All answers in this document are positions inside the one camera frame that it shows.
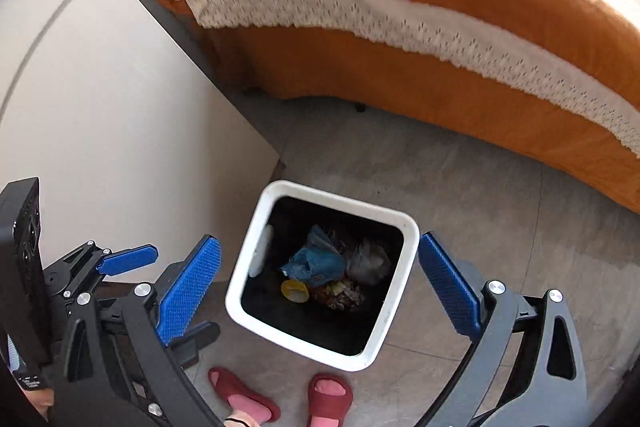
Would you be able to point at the white lace bed trim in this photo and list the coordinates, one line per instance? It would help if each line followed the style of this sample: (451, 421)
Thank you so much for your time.
(350, 12)

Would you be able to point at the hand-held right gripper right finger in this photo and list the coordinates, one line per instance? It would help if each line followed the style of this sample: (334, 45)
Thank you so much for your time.
(447, 282)

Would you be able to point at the person's foot in pink sock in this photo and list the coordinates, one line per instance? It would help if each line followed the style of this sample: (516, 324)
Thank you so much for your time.
(250, 407)
(325, 388)

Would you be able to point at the white square waste bin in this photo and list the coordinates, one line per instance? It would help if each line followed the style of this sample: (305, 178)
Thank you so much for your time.
(240, 287)

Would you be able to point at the blue plastic bag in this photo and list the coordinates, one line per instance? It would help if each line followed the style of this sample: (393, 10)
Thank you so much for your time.
(315, 259)

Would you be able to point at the clear plastic wrapper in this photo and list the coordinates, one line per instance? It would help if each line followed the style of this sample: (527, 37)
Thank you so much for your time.
(370, 263)

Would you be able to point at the red slipper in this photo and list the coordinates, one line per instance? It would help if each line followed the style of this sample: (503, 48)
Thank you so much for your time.
(225, 379)
(327, 399)

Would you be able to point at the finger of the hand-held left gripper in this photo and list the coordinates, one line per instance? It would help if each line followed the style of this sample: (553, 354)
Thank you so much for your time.
(130, 257)
(205, 332)

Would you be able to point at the yellow plastic lid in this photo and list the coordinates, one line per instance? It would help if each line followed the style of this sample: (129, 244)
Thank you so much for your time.
(294, 291)

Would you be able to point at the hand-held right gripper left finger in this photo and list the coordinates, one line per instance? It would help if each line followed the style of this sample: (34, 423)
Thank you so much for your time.
(192, 287)

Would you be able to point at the brown red snack wrapper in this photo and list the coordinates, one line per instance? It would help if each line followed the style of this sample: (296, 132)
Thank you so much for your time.
(342, 296)

